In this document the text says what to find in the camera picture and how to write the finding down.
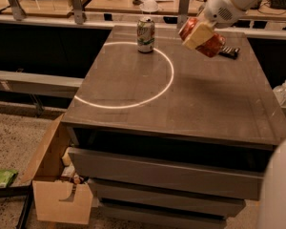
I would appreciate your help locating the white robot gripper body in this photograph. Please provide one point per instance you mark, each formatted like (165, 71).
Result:
(218, 13)

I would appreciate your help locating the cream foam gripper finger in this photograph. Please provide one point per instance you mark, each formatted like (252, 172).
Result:
(196, 32)

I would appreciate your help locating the red coke can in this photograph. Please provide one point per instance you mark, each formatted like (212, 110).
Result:
(210, 48)

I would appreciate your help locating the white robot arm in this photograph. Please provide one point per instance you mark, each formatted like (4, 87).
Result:
(198, 33)

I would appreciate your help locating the green white soda can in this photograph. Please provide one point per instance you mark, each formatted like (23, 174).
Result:
(145, 34)

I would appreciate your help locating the dark chocolate bar wrapper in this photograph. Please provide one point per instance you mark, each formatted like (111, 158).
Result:
(230, 52)

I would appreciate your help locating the white paper bowl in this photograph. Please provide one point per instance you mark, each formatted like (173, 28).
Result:
(149, 6)

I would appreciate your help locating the clear sanitizer bottle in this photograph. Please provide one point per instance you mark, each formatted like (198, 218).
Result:
(280, 92)

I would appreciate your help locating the grey drawer cabinet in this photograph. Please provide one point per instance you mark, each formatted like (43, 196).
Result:
(177, 105)

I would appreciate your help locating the top grey drawer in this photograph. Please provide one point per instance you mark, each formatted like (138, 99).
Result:
(166, 174)

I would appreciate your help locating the grey drawer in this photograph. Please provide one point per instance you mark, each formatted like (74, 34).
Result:
(166, 174)
(158, 217)
(167, 198)

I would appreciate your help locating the middle grey drawer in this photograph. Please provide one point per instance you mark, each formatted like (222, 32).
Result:
(167, 198)

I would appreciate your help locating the bottom grey drawer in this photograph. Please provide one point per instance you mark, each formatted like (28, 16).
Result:
(158, 217)

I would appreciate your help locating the cardboard box on floor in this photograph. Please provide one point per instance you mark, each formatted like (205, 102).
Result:
(56, 200)

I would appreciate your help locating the green snack bag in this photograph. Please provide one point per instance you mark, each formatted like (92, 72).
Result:
(7, 177)

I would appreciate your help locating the metal bracket post right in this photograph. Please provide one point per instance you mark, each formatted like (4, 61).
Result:
(182, 12)

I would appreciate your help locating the metal bracket post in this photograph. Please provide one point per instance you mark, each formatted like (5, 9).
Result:
(78, 12)
(182, 12)
(17, 11)

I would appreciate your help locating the metal bracket post middle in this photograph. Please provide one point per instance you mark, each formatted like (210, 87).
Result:
(78, 12)

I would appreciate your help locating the metal bracket post left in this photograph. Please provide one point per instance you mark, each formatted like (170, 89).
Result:
(17, 11)

